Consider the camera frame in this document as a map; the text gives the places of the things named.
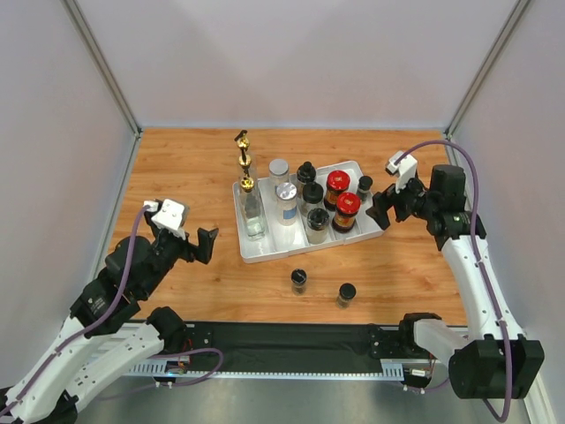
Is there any salt jar blue label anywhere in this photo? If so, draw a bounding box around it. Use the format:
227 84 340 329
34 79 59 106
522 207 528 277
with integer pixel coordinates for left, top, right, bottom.
268 158 290 188

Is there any clear glass oil bottle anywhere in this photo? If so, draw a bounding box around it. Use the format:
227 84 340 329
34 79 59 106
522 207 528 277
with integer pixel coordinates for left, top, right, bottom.
238 177 267 239

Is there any white divided organizer tray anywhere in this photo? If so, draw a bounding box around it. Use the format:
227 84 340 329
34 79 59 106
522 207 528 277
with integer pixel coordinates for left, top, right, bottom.
233 173 383 263

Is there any aluminium frame rail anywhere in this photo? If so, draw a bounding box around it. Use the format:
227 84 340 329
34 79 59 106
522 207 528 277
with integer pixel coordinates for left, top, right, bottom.
52 321 538 381

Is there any red lid sauce jar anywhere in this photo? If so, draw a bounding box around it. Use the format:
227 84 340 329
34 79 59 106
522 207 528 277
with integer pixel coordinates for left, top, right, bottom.
324 170 350 211
332 192 361 233

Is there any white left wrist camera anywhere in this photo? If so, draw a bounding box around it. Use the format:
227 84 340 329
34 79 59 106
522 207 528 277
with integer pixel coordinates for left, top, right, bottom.
143 199 190 240

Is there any right aluminium corner post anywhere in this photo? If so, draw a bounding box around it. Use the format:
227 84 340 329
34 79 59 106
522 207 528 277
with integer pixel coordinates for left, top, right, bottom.
443 0 532 140

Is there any glass oil bottle dark sauce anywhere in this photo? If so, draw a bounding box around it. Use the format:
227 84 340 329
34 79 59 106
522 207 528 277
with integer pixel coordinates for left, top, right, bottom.
237 148 257 180

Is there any left aluminium corner post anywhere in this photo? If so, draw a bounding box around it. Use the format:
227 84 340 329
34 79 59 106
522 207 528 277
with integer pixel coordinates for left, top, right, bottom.
60 0 142 137

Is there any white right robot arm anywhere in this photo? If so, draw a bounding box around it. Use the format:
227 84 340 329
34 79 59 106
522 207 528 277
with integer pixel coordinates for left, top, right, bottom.
367 163 545 399

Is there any black cap spice bottle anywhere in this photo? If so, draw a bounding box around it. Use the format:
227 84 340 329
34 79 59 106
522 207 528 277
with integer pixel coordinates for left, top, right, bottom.
296 161 316 185

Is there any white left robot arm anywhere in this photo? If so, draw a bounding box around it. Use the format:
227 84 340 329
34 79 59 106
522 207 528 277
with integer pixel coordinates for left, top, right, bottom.
1 229 218 423

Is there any salt jar silver lid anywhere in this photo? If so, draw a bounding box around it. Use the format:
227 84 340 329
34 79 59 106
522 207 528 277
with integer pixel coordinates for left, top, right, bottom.
275 182 298 226

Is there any glass oil bottle brown sauce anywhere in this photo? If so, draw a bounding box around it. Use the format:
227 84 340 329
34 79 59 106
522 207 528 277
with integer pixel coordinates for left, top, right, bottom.
234 130 250 153

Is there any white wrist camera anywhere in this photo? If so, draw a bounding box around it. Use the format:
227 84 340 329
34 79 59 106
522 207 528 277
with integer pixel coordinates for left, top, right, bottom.
385 150 418 193
143 199 190 240

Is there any white powder jar black lid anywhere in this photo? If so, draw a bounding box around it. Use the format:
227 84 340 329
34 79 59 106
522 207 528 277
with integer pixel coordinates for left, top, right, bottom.
305 208 329 245

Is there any small black lid spice jar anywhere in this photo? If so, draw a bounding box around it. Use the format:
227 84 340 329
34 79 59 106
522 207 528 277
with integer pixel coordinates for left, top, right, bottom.
356 175 373 202
290 269 307 295
336 283 357 308

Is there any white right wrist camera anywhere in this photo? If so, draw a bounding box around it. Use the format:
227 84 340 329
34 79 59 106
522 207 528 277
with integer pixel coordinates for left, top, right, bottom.
385 150 418 193

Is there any aluminium corner post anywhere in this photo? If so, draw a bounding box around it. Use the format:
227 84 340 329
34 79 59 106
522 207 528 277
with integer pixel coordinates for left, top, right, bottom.
443 0 532 140
60 0 142 137

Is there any black knob grinder bottle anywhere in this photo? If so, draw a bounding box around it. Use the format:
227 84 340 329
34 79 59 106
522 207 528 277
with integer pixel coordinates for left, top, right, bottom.
300 182 324 216

